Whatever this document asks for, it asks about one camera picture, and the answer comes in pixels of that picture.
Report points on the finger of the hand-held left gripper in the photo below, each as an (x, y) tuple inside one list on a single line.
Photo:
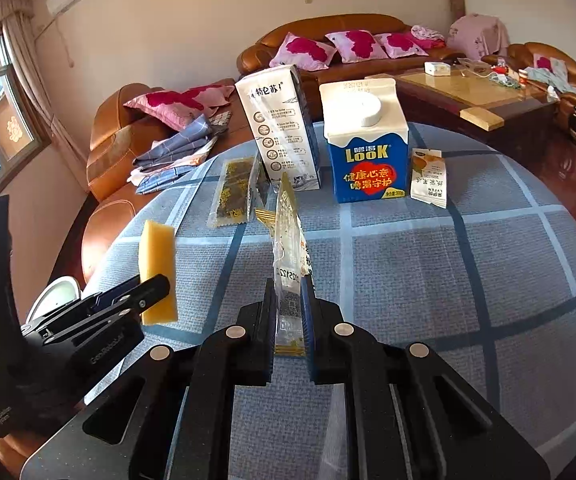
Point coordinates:
[(143, 297), (113, 291)]

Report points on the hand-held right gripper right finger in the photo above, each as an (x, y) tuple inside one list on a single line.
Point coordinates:
[(308, 320)]

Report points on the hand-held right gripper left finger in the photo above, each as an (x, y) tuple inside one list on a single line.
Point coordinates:
[(264, 345)]

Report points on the yellow sponge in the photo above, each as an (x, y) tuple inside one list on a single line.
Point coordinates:
[(158, 250)]

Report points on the round cartoon-print basin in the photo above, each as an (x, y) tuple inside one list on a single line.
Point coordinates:
[(55, 292)]

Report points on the clear yellow-edged wrapper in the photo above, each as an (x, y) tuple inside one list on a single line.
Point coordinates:
[(288, 240)]

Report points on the blue striped folded cloth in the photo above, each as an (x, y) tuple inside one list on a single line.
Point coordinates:
[(158, 180)]

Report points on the blue plaid tablecloth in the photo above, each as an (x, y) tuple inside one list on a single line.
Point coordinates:
[(418, 270)]

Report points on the brown leather chaise sofa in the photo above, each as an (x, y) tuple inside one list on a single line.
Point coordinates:
[(113, 160)]

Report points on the clear seaweed snack packet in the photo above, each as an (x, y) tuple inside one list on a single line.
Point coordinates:
[(230, 195)]

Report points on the clear dark snack packet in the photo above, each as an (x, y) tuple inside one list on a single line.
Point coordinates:
[(260, 190)]

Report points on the blue carton with white cap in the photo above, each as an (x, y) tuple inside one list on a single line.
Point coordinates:
[(368, 170)]

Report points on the folded blue plaid sheet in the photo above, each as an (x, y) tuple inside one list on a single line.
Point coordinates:
[(183, 140)]

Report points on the white orange sachet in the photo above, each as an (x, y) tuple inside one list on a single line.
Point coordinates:
[(430, 185)]

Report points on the floral window decal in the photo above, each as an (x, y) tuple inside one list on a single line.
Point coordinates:
[(14, 130)]

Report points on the tall white milk carton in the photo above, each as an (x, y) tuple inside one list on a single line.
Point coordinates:
[(278, 125)]

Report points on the pink floral pillow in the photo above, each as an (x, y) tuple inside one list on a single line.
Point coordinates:
[(303, 52), (355, 46), (178, 102), (400, 45)]

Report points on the beige curtain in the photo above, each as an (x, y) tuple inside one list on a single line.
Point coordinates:
[(33, 75)]

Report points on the wooden coffee table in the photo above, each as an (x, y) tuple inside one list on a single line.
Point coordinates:
[(448, 91)]

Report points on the small white box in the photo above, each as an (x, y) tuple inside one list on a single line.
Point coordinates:
[(436, 69)]

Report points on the brown leather long sofa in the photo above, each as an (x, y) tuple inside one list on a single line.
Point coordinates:
[(368, 22)]

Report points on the pink crumpled cloth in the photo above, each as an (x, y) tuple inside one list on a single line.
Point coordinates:
[(428, 36)]

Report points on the pink draped cloth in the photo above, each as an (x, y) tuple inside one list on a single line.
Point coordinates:
[(478, 35)]

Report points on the grey green cloth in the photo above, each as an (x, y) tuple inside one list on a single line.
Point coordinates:
[(553, 76)]

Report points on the tan upright board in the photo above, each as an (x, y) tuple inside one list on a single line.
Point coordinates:
[(456, 0)]

